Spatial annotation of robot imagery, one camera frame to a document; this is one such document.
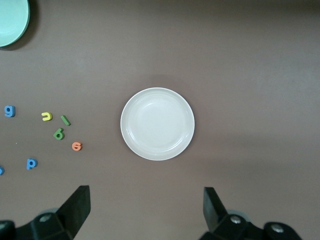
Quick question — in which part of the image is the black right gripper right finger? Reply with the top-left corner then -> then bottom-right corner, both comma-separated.
198,186 -> 304,240

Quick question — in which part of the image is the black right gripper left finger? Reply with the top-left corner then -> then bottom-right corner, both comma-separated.
0,184 -> 91,240

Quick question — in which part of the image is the beige brown plate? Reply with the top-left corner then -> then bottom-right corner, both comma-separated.
120,87 -> 196,161

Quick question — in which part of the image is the blue foam letter g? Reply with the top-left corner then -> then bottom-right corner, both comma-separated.
4,105 -> 16,118

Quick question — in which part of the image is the brown table cover sheet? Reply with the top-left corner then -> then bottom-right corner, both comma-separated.
0,0 -> 320,240

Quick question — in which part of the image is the pale green plate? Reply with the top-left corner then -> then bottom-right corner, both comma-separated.
0,0 -> 31,48

